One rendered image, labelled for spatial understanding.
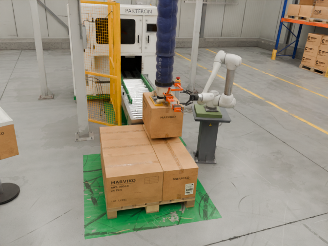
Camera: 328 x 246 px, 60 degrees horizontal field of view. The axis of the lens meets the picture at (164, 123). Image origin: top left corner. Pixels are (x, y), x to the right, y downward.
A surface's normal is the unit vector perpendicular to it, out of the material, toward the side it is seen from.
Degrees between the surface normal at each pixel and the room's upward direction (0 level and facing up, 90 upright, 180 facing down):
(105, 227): 0
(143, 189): 90
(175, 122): 90
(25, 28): 90
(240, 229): 0
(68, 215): 0
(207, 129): 90
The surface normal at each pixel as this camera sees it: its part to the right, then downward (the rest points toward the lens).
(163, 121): 0.24, 0.41
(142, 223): 0.05, -0.91
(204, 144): 0.00, 0.41
